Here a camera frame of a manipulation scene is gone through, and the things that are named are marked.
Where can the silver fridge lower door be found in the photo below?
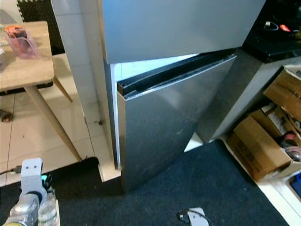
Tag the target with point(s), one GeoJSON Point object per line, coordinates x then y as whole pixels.
{"type": "Point", "coordinates": [164, 127]}

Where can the silver fridge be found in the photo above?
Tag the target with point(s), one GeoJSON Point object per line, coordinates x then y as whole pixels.
{"type": "Point", "coordinates": [178, 28]}

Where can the light wooden table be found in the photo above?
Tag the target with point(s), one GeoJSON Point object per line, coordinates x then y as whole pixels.
{"type": "Point", "coordinates": [23, 70]}

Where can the dark blue rug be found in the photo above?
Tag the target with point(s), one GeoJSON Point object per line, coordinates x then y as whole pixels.
{"type": "Point", "coordinates": [169, 202]}

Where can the pink clear plastic jug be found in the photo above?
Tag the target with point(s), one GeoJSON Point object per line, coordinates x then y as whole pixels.
{"type": "Point", "coordinates": [24, 46]}

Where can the orange black object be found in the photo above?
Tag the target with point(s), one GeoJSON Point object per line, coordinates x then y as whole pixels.
{"type": "Point", "coordinates": [13, 30]}

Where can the black foam panel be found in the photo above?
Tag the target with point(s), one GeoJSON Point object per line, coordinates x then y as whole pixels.
{"type": "Point", "coordinates": [42, 23]}

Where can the brown cardboard box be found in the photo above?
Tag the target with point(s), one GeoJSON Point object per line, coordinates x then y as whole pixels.
{"type": "Point", "coordinates": [287, 92]}
{"type": "Point", "coordinates": [256, 148]}

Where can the blue plastic container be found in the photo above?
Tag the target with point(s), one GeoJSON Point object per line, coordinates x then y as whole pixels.
{"type": "Point", "coordinates": [296, 184]}

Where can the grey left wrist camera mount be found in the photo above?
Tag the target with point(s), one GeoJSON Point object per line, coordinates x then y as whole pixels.
{"type": "Point", "coordinates": [32, 175]}

